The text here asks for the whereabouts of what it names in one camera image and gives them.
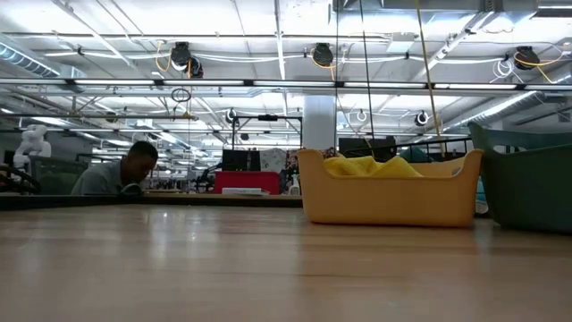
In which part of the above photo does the yellow microfiber towel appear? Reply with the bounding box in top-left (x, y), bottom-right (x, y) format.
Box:
top-left (324, 155), bottom-right (381, 178)
top-left (370, 155), bottom-right (424, 179)

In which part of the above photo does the black monitor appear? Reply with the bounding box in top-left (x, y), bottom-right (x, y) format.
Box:
top-left (222, 149), bottom-right (262, 173)

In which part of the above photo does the red storage box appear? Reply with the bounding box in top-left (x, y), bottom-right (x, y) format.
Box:
top-left (214, 171), bottom-right (282, 196)

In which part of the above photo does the orange plastic basket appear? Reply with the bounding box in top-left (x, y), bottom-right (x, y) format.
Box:
top-left (297, 148), bottom-right (484, 228)

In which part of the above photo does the person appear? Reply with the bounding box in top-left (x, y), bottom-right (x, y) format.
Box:
top-left (71, 140), bottom-right (160, 197)

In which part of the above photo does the linear ceiling light strip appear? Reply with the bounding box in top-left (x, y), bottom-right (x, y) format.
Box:
top-left (0, 77), bottom-right (572, 91)

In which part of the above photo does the teal plastic basket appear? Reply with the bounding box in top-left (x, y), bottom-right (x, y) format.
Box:
top-left (467, 121), bottom-right (572, 234)

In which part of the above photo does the white robot figure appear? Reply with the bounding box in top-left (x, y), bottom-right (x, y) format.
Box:
top-left (13, 123), bottom-right (53, 163)

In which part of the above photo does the black camera stand frame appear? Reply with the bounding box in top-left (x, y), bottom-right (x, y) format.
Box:
top-left (231, 114), bottom-right (304, 149)

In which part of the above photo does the black hanging cable with coil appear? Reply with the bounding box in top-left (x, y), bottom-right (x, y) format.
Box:
top-left (358, 0), bottom-right (377, 140)

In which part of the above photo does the black hanging cable loop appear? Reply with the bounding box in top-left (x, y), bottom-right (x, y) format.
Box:
top-left (170, 87), bottom-right (193, 104)

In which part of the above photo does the black metal table frame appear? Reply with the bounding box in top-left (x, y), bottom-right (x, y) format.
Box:
top-left (0, 192), bottom-right (305, 210)

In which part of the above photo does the black wire basket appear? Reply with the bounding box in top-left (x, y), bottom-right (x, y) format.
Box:
top-left (341, 136), bottom-right (474, 162)

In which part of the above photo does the yellow hanging cable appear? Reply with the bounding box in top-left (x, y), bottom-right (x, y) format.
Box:
top-left (414, 0), bottom-right (444, 158)

